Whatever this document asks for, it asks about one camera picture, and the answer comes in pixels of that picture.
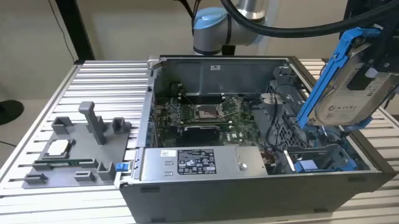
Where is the black stand post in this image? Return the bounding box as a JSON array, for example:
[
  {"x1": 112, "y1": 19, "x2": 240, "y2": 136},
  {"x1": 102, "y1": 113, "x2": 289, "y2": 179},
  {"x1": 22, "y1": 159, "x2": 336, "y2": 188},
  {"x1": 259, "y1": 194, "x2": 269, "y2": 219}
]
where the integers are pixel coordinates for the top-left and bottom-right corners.
[{"x1": 56, "y1": 0, "x2": 96, "y2": 62}]

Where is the black graphics card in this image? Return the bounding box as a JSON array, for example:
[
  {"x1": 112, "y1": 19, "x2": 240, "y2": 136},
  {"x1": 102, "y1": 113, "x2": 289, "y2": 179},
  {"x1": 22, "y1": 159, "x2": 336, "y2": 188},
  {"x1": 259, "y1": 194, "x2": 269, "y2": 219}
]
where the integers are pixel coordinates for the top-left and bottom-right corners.
[{"x1": 176, "y1": 125, "x2": 220, "y2": 145}]

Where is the green RAM stick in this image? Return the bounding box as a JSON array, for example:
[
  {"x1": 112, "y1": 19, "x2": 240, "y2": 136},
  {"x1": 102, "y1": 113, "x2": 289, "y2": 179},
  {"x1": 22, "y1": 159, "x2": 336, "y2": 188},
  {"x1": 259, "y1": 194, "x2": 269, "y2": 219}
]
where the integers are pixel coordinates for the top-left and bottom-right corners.
[{"x1": 34, "y1": 159, "x2": 94, "y2": 165}]

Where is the grey metal disk bay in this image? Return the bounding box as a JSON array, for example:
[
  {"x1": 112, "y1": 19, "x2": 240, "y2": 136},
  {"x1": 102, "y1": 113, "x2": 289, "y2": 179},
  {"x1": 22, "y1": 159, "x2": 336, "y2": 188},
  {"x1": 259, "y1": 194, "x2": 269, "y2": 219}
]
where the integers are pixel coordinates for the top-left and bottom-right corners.
[{"x1": 260, "y1": 80, "x2": 343, "y2": 154}]

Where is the empty blue disk carrier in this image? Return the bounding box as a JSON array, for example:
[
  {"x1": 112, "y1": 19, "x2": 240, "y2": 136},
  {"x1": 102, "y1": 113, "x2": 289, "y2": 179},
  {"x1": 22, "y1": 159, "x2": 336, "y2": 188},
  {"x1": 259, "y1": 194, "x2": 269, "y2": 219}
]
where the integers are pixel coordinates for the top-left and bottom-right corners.
[{"x1": 295, "y1": 159, "x2": 357, "y2": 174}]

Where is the grey parts rack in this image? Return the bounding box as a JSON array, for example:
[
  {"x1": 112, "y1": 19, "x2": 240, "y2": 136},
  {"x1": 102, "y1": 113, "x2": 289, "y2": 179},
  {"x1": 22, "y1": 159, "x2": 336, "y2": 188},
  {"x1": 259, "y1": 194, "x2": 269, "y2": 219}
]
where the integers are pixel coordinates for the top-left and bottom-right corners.
[{"x1": 21, "y1": 101, "x2": 133, "y2": 189}]

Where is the silver power supply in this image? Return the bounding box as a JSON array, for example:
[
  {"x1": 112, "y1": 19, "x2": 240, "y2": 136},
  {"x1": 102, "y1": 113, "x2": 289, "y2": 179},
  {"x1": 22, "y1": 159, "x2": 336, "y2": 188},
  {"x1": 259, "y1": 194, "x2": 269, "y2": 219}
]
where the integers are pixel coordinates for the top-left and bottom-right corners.
[{"x1": 140, "y1": 147, "x2": 268, "y2": 182}]

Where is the metal socket cover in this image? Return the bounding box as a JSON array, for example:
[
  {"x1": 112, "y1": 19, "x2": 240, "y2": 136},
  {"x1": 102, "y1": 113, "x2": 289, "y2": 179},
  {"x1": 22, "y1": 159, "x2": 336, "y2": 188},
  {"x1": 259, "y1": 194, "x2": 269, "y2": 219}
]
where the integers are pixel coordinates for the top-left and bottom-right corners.
[{"x1": 217, "y1": 97, "x2": 244, "y2": 118}]

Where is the black round base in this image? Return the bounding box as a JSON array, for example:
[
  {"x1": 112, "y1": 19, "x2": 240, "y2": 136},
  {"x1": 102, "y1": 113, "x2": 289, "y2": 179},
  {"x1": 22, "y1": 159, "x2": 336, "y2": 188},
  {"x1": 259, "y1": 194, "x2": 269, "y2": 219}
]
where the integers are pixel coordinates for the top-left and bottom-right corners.
[{"x1": 0, "y1": 99, "x2": 25, "y2": 126}]

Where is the green motherboard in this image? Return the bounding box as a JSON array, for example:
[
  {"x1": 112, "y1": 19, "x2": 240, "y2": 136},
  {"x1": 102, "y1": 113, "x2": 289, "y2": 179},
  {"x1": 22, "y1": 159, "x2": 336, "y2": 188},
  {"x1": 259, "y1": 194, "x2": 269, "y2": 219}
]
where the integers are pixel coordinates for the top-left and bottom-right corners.
[{"x1": 152, "y1": 93, "x2": 261, "y2": 149}]

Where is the dark grey PC case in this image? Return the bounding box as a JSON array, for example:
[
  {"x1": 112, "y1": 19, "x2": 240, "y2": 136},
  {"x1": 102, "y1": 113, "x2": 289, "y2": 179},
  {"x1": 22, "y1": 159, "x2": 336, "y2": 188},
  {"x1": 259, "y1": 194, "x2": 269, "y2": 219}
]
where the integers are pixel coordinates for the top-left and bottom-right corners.
[{"x1": 113, "y1": 55, "x2": 399, "y2": 224}]

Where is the silver CPU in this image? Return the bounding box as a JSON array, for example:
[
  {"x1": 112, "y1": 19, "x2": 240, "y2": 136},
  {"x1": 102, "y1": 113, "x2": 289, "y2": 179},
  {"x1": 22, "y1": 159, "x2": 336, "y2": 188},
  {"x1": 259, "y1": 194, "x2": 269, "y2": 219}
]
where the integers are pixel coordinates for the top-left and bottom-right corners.
[{"x1": 46, "y1": 140, "x2": 69, "y2": 156}]

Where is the CPU socket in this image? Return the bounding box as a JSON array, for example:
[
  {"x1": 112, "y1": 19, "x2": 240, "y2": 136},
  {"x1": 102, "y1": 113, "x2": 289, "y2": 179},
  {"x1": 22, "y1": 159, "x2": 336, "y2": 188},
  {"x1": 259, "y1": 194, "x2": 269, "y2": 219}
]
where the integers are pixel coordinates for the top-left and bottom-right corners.
[{"x1": 195, "y1": 105, "x2": 224, "y2": 121}]

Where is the hard disk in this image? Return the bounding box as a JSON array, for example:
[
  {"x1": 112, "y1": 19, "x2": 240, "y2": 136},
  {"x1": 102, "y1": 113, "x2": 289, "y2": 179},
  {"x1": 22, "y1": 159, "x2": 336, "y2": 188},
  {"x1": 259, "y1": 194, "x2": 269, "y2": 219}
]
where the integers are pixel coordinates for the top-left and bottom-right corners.
[{"x1": 296, "y1": 27, "x2": 399, "y2": 130}]

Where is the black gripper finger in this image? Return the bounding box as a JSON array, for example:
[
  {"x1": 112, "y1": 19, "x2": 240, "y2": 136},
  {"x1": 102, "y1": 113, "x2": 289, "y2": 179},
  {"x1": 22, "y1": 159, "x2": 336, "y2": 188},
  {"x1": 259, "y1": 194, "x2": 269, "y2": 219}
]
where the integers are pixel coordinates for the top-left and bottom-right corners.
[{"x1": 345, "y1": 67, "x2": 379, "y2": 91}]

